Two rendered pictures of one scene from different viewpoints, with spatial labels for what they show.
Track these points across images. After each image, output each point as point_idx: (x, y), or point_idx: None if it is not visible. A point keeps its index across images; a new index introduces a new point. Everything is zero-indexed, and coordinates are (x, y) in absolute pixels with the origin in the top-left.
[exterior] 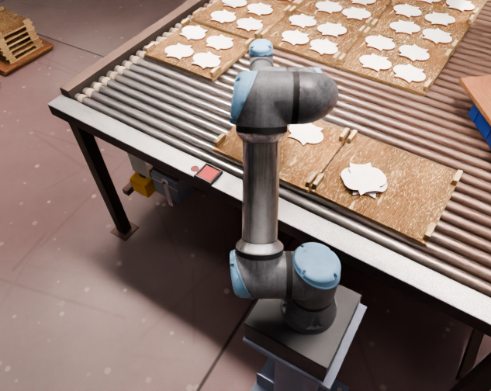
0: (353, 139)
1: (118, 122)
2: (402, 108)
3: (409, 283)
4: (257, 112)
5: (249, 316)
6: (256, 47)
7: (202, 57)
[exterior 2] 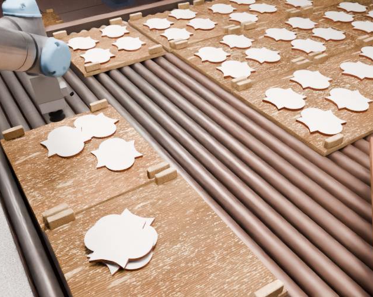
0: (165, 180)
1: None
2: (280, 162)
3: None
4: None
5: None
6: (6, 3)
7: (95, 52)
